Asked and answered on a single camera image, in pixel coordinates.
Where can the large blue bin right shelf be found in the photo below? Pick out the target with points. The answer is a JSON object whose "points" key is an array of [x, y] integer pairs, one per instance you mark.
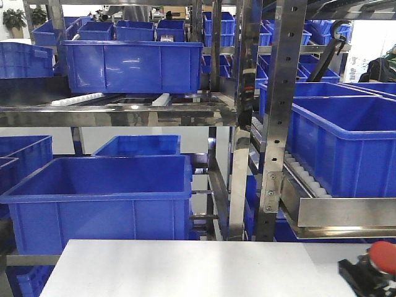
{"points": [[347, 144]]}

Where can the large blue bin shelf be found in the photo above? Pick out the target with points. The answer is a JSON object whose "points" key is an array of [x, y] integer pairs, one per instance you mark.
{"points": [[133, 66], [347, 144]]}

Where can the blue bin upper far left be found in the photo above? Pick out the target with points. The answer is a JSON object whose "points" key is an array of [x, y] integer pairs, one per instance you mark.
{"points": [[20, 60]]}

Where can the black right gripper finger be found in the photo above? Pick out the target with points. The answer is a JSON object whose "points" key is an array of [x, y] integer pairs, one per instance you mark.
{"points": [[365, 279]]}

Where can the blue bin far left lower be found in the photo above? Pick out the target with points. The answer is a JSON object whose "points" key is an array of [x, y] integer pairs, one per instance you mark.
{"points": [[21, 156]]}

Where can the blue bin behind lower left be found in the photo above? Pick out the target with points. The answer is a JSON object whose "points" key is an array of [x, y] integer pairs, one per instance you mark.
{"points": [[132, 145]]}

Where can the large blue bin upper shelf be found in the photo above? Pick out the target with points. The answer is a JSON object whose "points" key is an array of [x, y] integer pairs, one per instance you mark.
{"points": [[133, 66]]}

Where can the stainless steel rack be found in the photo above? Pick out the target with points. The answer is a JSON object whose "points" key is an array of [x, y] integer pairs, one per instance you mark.
{"points": [[235, 145]]}

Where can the red mushroom push button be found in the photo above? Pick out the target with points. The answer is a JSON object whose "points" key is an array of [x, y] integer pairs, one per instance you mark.
{"points": [[379, 259]]}

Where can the large blue bin lower left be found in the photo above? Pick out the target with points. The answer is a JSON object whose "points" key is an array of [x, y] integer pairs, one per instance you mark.
{"points": [[142, 197]]}

